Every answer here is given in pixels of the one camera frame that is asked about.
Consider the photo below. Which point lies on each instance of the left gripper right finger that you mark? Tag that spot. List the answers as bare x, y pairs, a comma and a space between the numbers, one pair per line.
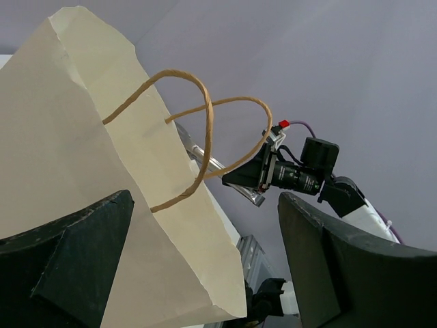
346, 277

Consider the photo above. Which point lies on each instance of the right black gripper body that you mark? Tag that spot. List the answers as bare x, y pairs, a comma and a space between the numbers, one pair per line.
254, 173

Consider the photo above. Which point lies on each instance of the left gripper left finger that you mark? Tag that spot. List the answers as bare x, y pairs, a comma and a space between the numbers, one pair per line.
60, 274

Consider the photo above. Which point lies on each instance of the beige paper bag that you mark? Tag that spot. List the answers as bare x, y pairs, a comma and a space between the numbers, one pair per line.
179, 267

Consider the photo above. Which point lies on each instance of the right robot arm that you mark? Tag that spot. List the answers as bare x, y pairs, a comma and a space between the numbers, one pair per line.
312, 175

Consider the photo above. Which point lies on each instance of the aluminium frame rail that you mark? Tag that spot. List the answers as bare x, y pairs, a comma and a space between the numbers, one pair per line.
256, 267

